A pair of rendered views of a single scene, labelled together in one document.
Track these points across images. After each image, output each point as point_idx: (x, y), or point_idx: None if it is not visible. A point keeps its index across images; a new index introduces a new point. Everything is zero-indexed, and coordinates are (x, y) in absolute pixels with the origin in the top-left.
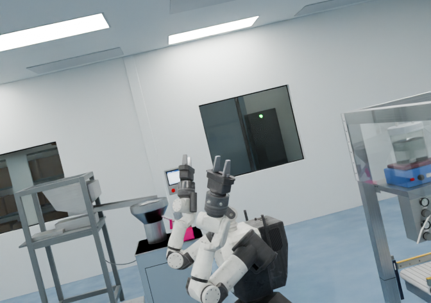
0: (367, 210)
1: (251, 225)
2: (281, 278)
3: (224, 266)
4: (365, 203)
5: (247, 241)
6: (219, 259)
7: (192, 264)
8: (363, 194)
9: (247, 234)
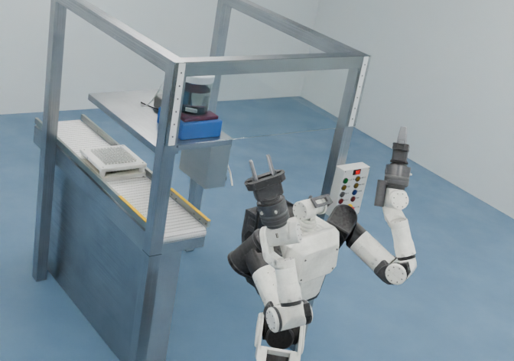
0: (168, 178)
1: (290, 216)
2: None
3: (377, 242)
4: (169, 170)
5: None
6: (322, 264)
7: None
8: (172, 160)
9: (352, 208)
